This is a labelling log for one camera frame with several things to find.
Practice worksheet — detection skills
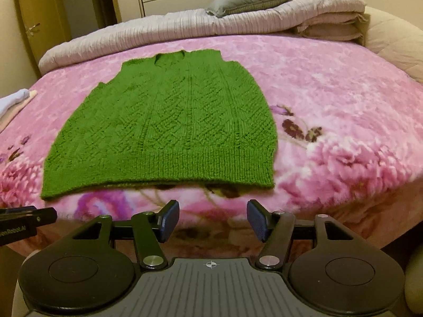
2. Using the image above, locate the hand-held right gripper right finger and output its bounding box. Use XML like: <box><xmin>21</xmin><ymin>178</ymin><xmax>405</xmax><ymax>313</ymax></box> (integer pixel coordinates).
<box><xmin>246</xmin><ymin>199</ymin><xmax>357</xmax><ymax>270</ymax></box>

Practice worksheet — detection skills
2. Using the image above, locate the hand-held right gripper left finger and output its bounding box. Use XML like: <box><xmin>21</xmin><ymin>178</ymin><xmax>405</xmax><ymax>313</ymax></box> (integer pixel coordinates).
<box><xmin>69</xmin><ymin>200</ymin><xmax>181</xmax><ymax>270</ymax></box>

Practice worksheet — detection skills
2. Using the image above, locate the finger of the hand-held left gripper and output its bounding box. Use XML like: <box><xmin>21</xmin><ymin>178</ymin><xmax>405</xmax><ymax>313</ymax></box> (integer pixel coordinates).
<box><xmin>0</xmin><ymin>206</ymin><xmax>58</xmax><ymax>229</ymax></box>

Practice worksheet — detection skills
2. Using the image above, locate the green knitted vest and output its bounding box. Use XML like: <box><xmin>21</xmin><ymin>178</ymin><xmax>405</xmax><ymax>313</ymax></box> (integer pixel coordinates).
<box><xmin>40</xmin><ymin>49</ymin><xmax>278</xmax><ymax>201</ymax></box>

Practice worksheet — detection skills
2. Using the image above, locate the beige cloth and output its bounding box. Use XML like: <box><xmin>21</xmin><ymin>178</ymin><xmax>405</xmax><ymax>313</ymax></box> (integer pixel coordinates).
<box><xmin>0</xmin><ymin>91</ymin><xmax>38</xmax><ymax>133</ymax></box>

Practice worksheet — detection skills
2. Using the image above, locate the pink floral blanket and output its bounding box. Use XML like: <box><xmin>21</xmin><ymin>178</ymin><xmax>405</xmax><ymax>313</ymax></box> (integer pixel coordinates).
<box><xmin>0</xmin><ymin>35</ymin><xmax>423</xmax><ymax>259</ymax></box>

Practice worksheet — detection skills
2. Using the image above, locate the white striped folded duvet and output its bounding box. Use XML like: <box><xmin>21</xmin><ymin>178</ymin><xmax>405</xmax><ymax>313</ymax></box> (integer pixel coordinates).
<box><xmin>38</xmin><ymin>0</ymin><xmax>366</xmax><ymax>75</ymax></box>

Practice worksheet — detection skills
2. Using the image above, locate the beige pillow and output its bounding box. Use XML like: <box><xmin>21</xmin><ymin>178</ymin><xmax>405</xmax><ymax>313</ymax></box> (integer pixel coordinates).
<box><xmin>300</xmin><ymin>23</ymin><xmax>361</xmax><ymax>42</ymax></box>
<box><xmin>296</xmin><ymin>12</ymin><xmax>369</xmax><ymax>29</ymax></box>

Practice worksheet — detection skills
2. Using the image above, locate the wooden door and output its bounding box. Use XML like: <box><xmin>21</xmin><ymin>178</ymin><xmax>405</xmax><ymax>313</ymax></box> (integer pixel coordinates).
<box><xmin>13</xmin><ymin>0</ymin><xmax>72</xmax><ymax>71</ymax></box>

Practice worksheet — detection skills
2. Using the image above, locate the grey cushion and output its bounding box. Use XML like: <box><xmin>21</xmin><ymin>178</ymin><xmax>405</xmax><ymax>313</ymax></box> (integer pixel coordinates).
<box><xmin>205</xmin><ymin>0</ymin><xmax>295</xmax><ymax>18</ymax></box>

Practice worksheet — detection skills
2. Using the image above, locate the cream quilted bolster cushion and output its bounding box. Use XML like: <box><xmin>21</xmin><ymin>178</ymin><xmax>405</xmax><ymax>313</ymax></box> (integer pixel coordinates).
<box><xmin>364</xmin><ymin>6</ymin><xmax>423</xmax><ymax>84</ymax></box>

